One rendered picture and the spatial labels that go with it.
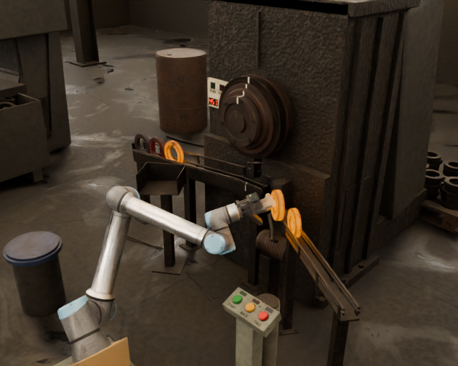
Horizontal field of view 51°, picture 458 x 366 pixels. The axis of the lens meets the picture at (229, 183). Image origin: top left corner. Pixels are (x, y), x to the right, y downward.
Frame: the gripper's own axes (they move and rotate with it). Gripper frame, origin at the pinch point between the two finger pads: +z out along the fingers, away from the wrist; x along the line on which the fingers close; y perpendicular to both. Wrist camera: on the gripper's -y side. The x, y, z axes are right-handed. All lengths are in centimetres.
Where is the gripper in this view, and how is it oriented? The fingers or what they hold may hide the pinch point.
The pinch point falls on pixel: (277, 201)
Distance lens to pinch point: 243.1
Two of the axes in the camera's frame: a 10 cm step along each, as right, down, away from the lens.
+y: -2.7, -8.4, -4.7
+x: -1.7, -4.4, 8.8
